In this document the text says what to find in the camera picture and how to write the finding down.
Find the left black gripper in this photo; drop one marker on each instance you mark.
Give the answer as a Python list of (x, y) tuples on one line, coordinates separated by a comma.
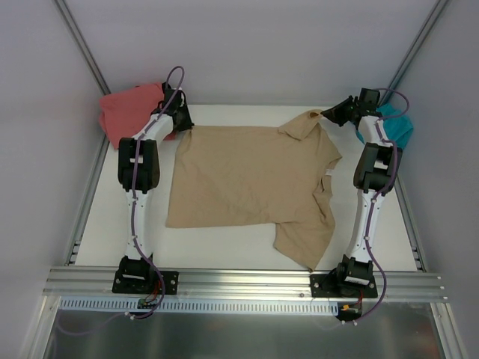
[(182, 117)]

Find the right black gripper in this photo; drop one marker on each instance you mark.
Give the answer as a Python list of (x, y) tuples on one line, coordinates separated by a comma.
[(346, 111)]

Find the teal t shirt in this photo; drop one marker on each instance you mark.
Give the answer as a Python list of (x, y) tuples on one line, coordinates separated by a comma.
[(395, 128)]

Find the beige t shirt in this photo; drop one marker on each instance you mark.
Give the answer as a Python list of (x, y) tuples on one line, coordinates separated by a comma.
[(227, 176)]

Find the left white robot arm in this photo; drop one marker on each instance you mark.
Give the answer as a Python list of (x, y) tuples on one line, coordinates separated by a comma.
[(139, 175)]

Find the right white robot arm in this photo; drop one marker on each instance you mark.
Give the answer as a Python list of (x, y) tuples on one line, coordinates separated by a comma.
[(374, 178)]

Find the folded black t shirt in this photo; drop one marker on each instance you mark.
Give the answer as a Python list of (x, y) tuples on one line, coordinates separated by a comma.
[(168, 91)]

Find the folded pink t shirt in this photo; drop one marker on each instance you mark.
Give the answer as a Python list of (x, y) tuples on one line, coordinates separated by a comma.
[(126, 113)]

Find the right corner aluminium post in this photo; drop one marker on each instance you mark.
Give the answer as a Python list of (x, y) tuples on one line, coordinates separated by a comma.
[(429, 24)]

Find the corner aluminium post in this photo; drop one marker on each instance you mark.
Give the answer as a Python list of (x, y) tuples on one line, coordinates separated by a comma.
[(82, 45), (429, 24)]

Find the left corner aluminium post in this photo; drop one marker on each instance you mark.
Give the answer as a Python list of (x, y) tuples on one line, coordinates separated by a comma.
[(82, 45)]

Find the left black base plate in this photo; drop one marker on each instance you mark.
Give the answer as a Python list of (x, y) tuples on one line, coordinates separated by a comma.
[(164, 282)]

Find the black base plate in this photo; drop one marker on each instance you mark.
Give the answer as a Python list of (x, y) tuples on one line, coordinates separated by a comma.
[(164, 282), (329, 286)]

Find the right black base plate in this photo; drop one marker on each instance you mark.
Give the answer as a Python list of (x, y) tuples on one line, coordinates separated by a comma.
[(329, 286)]

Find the aluminium mounting rail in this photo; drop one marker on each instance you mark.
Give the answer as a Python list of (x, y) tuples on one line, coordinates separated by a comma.
[(400, 286)]

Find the white slotted cable duct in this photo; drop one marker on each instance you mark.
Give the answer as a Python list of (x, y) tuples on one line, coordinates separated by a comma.
[(196, 305)]

